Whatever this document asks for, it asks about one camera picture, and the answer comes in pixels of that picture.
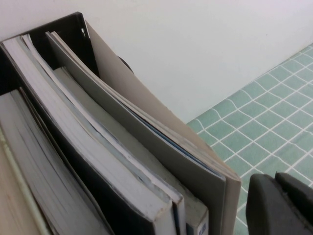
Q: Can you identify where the white spine car suspension book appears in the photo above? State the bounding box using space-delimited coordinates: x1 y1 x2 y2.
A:
52 66 210 235

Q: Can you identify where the grey cover thin brochure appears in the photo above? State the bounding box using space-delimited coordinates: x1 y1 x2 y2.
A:
45 31 227 235

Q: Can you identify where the black plastic book holder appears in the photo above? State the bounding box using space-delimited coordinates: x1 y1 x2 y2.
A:
0 11 157 235

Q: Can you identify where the teal spine mechanism book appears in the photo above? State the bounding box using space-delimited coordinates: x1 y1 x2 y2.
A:
0 129 51 235

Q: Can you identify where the white AgileX robot brochure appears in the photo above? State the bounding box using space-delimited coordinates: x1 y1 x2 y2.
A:
84 21 242 235

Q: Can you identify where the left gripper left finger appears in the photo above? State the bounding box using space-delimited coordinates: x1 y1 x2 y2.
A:
245 173 309 235

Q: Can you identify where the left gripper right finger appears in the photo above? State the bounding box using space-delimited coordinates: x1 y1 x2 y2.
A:
274 172 313 235

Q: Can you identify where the green checkered tablecloth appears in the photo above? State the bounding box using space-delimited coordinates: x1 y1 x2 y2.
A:
185 43 313 235

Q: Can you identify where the white spine orange band book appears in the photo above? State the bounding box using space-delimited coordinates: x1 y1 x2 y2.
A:
0 88 113 235

